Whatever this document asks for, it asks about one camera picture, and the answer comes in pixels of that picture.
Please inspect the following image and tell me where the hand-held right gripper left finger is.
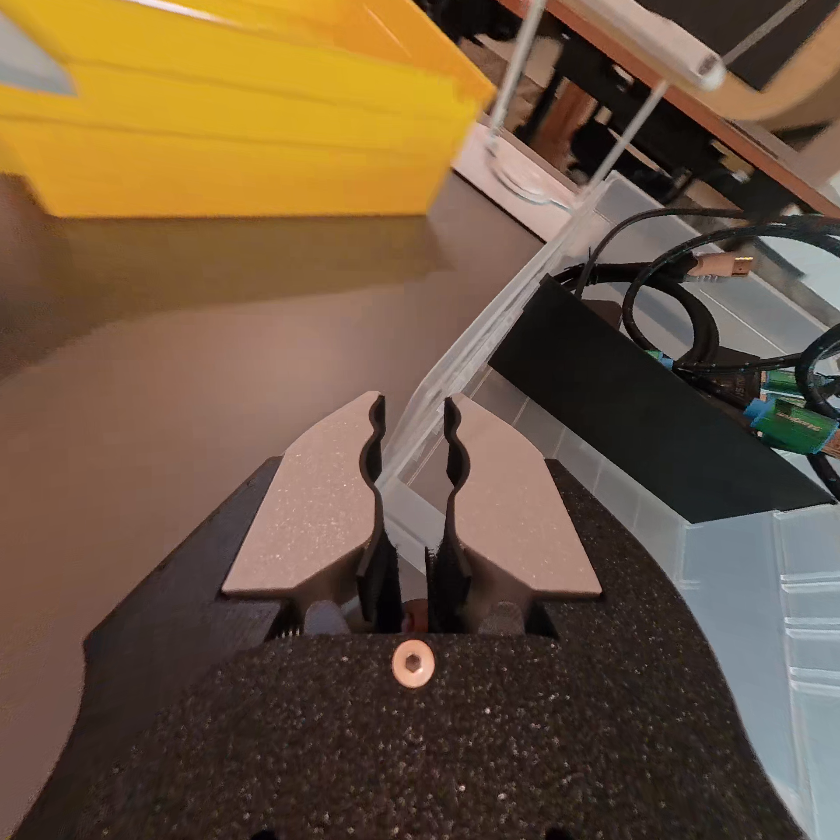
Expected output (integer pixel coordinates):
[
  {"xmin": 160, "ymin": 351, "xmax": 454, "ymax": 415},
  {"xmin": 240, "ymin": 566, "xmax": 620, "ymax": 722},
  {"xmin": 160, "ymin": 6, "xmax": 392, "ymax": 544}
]
[{"xmin": 222, "ymin": 391, "xmax": 404, "ymax": 634}]

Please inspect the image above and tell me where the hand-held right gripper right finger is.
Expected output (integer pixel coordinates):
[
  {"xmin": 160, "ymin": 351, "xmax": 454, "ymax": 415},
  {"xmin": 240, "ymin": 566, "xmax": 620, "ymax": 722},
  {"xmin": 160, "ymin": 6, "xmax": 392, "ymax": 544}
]
[{"xmin": 424, "ymin": 395, "xmax": 603, "ymax": 635}]

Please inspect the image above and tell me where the clear plastic storage box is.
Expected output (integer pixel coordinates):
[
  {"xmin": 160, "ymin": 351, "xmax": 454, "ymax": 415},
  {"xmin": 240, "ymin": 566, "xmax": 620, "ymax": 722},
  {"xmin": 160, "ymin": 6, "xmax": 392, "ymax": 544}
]
[{"xmin": 379, "ymin": 169, "xmax": 840, "ymax": 840}]

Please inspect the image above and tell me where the grey desk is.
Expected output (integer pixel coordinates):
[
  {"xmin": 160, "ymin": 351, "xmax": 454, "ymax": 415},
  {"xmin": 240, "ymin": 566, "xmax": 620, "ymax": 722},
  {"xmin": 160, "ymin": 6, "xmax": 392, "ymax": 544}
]
[{"xmin": 0, "ymin": 164, "xmax": 552, "ymax": 840}]

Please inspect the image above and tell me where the black divider board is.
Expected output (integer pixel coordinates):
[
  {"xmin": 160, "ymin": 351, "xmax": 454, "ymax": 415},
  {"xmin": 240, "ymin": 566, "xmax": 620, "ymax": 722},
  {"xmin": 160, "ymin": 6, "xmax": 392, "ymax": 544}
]
[{"xmin": 489, "ymin": 274, "xmax": 837, "ymax": 526}]

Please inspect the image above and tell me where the yellow plastic bin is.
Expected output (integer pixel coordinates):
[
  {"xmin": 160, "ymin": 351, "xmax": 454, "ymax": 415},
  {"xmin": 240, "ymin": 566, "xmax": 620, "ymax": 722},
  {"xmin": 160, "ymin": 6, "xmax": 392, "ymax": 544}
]
[{"xmin": 0, "ymin": 0, "xmax": 497, "ymax": 219}]

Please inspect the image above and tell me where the wooden table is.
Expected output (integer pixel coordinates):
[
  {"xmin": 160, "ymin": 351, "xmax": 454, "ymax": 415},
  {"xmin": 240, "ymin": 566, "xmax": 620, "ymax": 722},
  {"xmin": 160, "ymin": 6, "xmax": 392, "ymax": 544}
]
[{"xmin": 499, "ymin": 0, "xmax": 840, "ymax": 217}]

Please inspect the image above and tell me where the clear acrylic stand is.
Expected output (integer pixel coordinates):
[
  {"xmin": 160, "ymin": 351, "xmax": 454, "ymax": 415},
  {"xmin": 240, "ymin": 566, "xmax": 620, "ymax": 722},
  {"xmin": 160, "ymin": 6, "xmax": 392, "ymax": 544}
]
[{"xmin": 484, "ymin": 0, "xmax": 728, "ymax": 212}]

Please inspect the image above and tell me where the black panel wooden edge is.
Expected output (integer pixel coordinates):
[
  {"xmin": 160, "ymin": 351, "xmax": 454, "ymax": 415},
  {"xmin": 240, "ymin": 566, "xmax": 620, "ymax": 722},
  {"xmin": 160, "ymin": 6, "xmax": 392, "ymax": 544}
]
[{"xmin": 630, "ymin": 0, "xmax": 840, "ymax": 127}]

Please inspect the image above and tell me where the thin black cable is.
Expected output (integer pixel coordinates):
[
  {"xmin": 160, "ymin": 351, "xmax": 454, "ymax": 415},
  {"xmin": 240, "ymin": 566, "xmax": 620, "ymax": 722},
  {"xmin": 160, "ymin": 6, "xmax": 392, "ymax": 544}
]
[{"xmin": 576, "ymin": 206, "xmax": 798, "ymax": 299}]

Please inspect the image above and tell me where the black cable rose gold plug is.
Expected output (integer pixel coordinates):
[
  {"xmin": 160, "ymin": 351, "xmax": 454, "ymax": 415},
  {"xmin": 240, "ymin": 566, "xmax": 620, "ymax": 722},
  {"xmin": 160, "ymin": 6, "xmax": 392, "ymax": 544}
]
[{"xmin": 620, "ymin": 220, "xmax": 840, "ymax": 371}]

